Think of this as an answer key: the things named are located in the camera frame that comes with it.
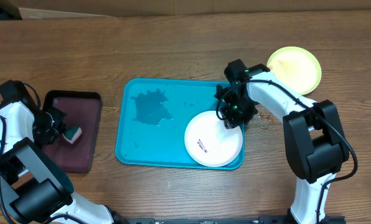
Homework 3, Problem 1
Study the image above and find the cardboard board at back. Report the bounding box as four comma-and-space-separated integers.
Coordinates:
10, 0, 371, 17

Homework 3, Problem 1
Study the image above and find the teal plastic tray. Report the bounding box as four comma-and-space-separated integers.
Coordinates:
115, 78, 245, 170

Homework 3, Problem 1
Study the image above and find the white plate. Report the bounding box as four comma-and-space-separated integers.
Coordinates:
184, 111, 243, 167

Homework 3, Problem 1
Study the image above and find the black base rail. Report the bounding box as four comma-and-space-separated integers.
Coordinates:
128, 216, 347, 224

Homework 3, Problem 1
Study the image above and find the yellow-green plate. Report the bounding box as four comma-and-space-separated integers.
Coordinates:
266, 46, 322, 95

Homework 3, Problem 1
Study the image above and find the black object top left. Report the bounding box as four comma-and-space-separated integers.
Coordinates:
0, 0, 22, 21

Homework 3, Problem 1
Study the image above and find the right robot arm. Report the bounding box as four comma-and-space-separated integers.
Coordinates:
215, 59, 358, 223

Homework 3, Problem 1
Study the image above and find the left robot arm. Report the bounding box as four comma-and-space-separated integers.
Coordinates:
0, 80, 127, 224

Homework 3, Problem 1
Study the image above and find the pink and green sponge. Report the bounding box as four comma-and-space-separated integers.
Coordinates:
63, 126, 82, 144

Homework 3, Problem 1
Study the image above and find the black tray with maroon liquid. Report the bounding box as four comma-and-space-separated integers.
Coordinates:
42, 90, 102, 173

